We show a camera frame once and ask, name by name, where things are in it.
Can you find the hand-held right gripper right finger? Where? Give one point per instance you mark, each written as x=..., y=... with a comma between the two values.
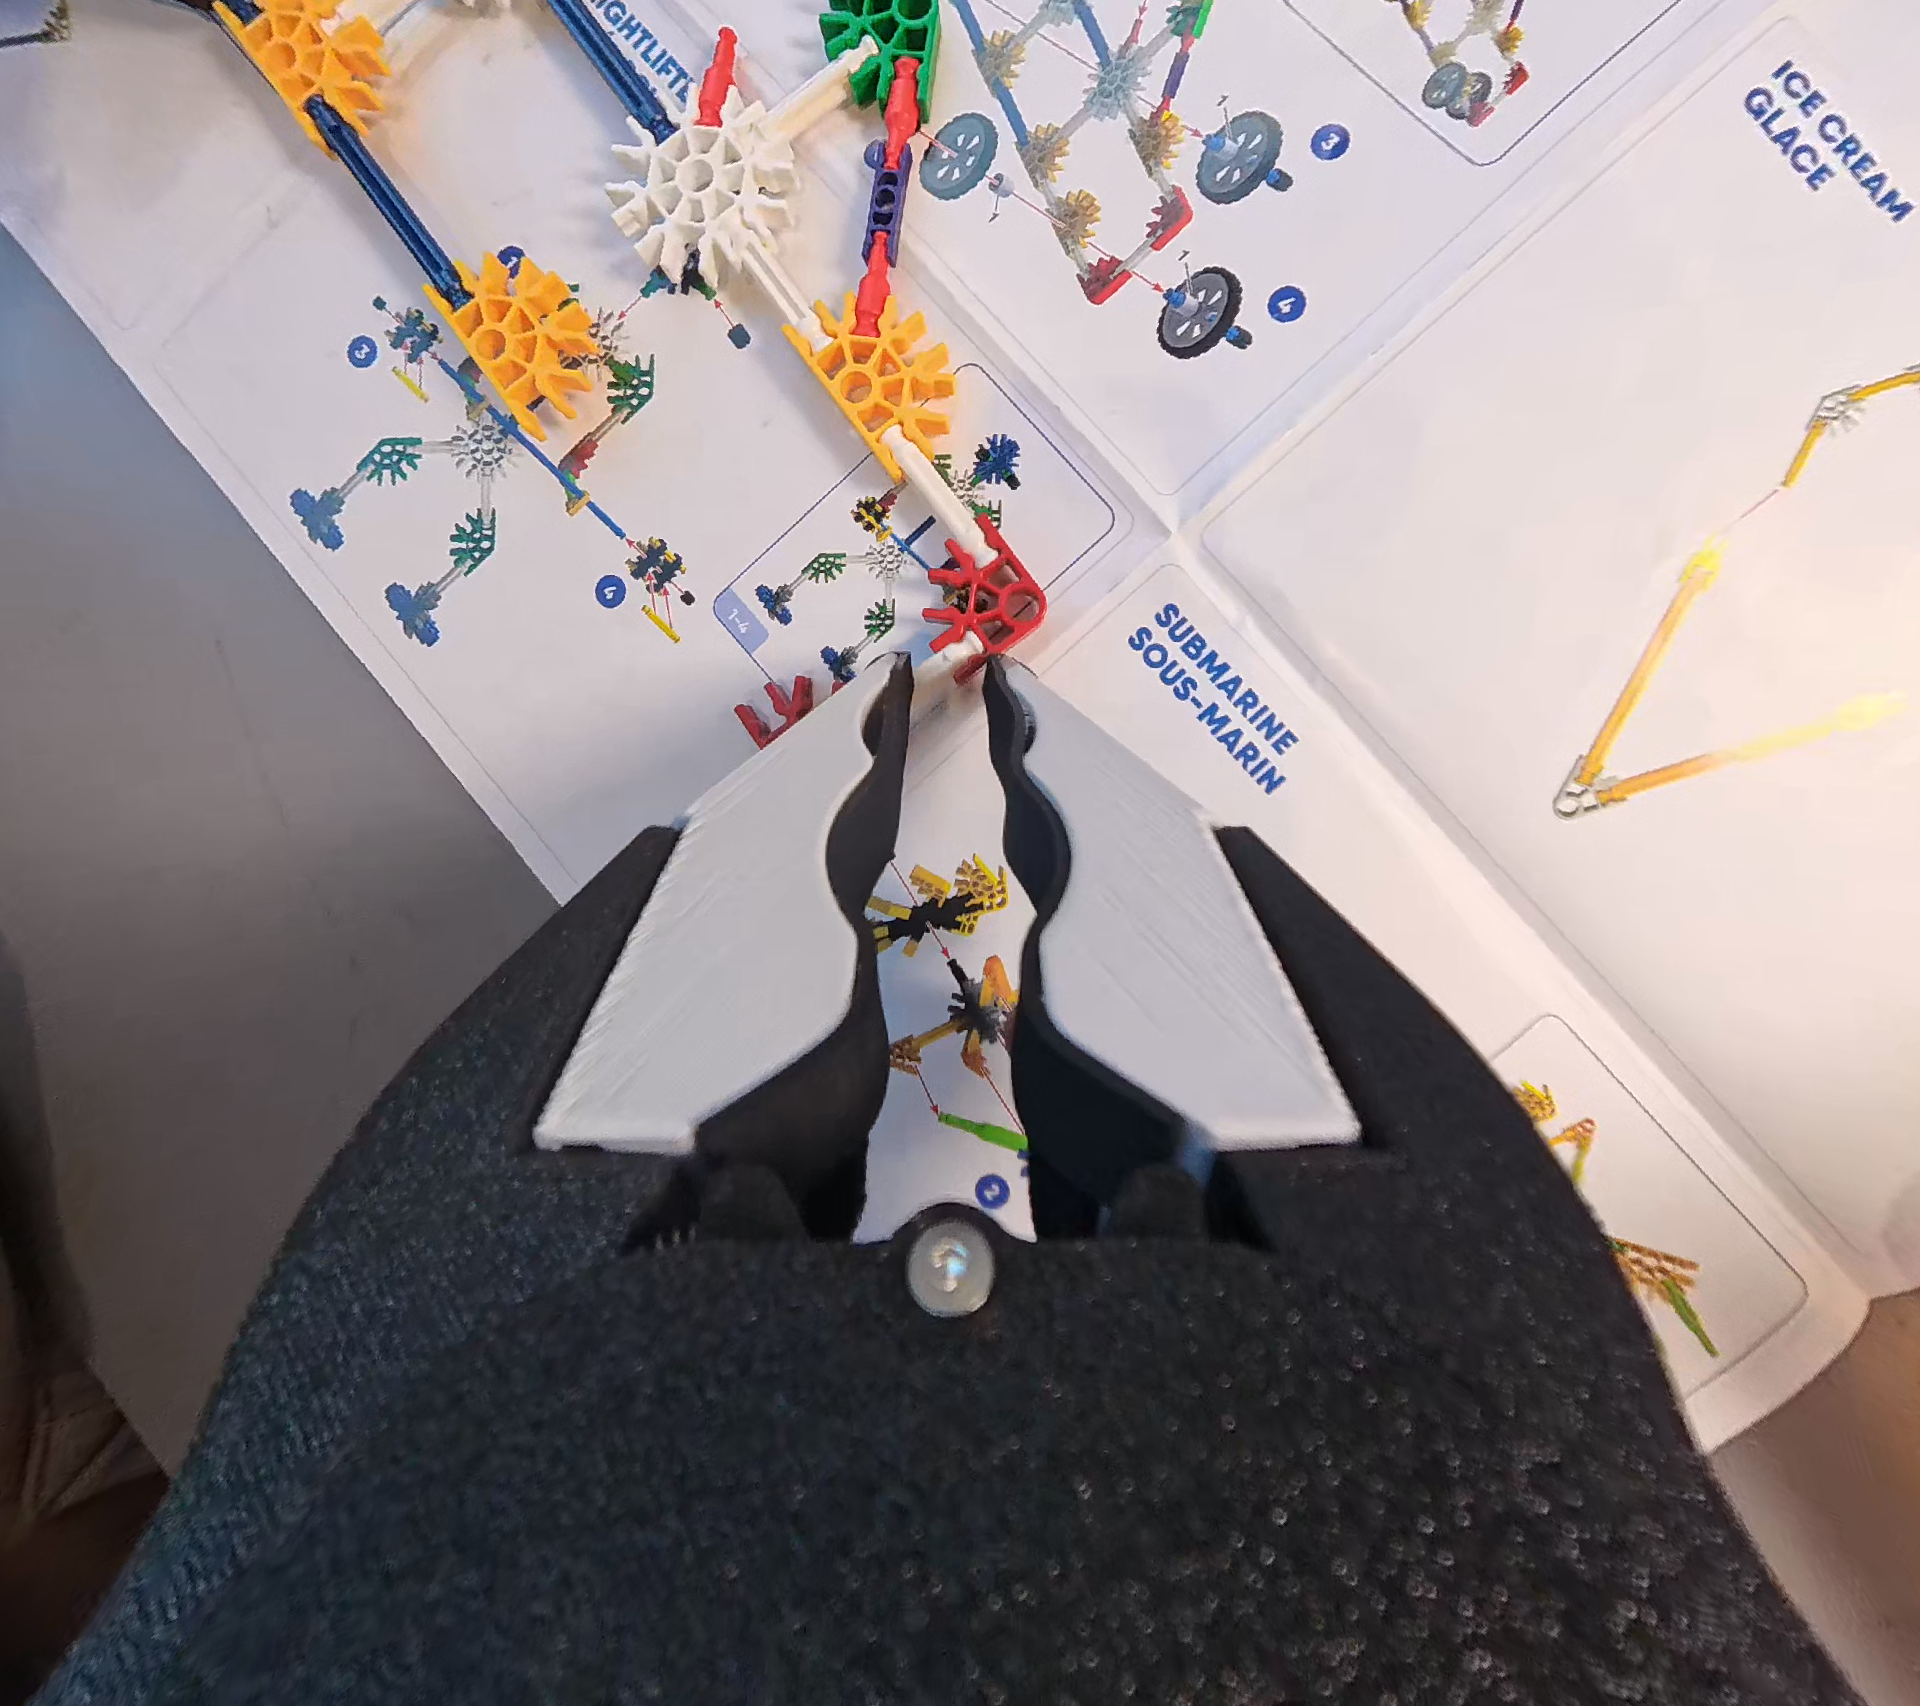
x=1186, y=986

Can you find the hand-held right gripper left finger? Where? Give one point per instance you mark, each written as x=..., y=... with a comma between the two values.
x=707, y=986

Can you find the colourful rod connector toy model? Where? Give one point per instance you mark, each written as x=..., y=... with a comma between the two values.
x=707, y=176

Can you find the small red connector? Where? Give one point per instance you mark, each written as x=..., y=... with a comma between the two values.
x=774, y=710

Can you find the toy building instruction sheet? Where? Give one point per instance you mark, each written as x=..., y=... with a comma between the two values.
x=1501, y=386

